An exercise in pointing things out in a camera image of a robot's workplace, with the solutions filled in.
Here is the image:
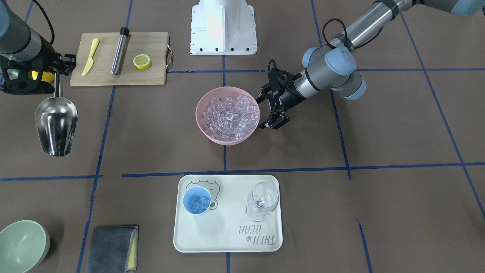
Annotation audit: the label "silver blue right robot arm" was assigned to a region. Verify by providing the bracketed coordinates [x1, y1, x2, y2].
[0, 0, 77, 97]

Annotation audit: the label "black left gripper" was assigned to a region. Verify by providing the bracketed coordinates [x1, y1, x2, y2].
[256, 59, 306, 130]

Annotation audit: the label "green avocado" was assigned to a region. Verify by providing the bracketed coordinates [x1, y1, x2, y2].
[2, 69, 19, 81]

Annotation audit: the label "mint green bowl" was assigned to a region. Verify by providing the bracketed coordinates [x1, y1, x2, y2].
[0, 220, 50, 273]

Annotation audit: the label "steel cylinder tool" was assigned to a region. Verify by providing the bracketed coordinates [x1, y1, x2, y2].
[111, 27, 130, 75]

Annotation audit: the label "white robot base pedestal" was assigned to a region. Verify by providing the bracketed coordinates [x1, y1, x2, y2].
[189, 0, 258, 56]

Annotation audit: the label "cream serving tray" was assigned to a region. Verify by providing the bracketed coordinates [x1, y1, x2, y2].
[173, 175, 283, 253]

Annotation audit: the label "lemon half slice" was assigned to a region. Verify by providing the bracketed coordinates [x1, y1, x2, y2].
[132, 54, 152, 70]

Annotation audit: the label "yellow lemon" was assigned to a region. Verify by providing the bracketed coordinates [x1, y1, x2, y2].
[31, 71, 55, 83]

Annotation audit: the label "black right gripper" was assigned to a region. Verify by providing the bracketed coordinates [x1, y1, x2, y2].
[1, 41, 77, 95]

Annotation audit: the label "light blue cup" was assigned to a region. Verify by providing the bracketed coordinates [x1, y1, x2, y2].
[183, 186, 212, 215]

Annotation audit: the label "steel ice scoop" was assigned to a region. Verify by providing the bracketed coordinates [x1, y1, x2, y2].
[35, 72, 78, 157]

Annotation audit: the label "yellow plastic knife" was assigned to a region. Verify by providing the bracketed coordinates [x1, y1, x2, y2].
[81, 38, 99, 77]

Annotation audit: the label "clear wine glass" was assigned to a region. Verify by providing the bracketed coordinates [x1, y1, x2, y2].
[246, 182, 280, 222]

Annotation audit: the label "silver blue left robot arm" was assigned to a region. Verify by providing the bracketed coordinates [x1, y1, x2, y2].
[256, 0, 484, 129]

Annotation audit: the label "pile of clear ice cubes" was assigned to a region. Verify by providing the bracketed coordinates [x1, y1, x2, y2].
[199, 95, 260, 142]

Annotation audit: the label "pink bowl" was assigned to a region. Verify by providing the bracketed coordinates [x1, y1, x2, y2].
[195, 86, 261, 146]

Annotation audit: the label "ice cubes in cup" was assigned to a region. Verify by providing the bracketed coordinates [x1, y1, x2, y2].
[187, 195, 211, 214]

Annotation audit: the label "wooden cutting board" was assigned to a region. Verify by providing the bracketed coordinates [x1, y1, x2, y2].
[70, 32, 174, 87]

